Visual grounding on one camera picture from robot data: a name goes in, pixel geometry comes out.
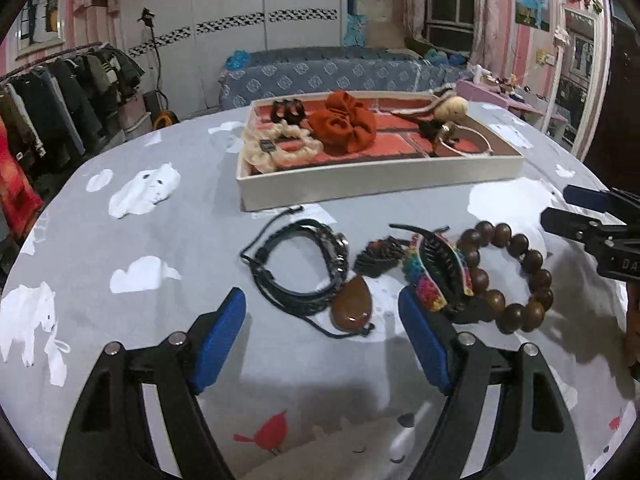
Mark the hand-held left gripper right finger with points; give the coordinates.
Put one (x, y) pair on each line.
(425, 340)

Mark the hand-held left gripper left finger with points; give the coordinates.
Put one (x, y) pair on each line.
(217, 345)

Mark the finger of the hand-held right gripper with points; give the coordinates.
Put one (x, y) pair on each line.
(570, 225)
(585, 196)

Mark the brown teardrop pendant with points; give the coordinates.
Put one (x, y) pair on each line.
(352, 307)

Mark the black hair claw colourful crochet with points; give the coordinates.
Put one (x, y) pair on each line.
(440, 260)

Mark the cream and black bangle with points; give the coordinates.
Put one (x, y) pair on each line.
(470, 152)

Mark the beige hair clip with pompom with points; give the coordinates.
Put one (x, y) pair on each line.
(452, 106)

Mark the cream tray with red lining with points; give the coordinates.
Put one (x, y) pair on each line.
(380, 185)

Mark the beige fluffy scrunchie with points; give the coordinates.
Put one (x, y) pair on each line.
(280, 160)

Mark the orange fabric scrunchie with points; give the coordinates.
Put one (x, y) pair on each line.
(345, 127)

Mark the dark brown hair claw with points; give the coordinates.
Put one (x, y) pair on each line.
(287, 112)

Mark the person's right hand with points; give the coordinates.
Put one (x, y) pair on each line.
(634, 320)

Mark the pink desk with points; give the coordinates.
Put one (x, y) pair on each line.
(480, 91)

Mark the white bow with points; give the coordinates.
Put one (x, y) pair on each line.
(561, 36)

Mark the white framed standing mirror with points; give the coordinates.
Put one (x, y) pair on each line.
(582, 15)

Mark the blue plush toys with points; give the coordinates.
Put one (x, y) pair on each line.
(442, 57)

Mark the window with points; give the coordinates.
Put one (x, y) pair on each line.
(450, 0)

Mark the beige folded bedding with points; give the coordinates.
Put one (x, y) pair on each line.
(380, 10)

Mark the bed with blue patterned cover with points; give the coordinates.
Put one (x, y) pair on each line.
(320, 75)

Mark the blue cloth bundle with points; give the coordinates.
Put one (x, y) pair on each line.
(237, 60)

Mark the turquoise cloth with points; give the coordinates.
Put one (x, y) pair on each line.
(356, 25)

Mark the row of hanging clothes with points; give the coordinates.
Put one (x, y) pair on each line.
(60, 100)

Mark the metal clothes rack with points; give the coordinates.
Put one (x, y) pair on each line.
(75, 53)

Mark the black garment steamer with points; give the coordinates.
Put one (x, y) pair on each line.
(146, 16)

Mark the framed wedding picture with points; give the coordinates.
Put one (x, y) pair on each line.
(42, 20)

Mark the wall socket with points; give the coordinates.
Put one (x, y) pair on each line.
(545, 57)

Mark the wall poster of couple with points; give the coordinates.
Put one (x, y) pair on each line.
(532, 0)

